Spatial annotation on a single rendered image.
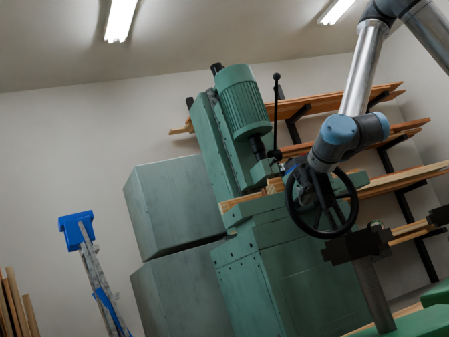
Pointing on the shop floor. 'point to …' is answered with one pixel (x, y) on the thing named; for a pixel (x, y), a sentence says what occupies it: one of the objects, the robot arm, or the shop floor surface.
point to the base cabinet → (292, 293)
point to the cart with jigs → (369, 283)
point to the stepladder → (93, 268)
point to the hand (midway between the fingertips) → (305, 204)
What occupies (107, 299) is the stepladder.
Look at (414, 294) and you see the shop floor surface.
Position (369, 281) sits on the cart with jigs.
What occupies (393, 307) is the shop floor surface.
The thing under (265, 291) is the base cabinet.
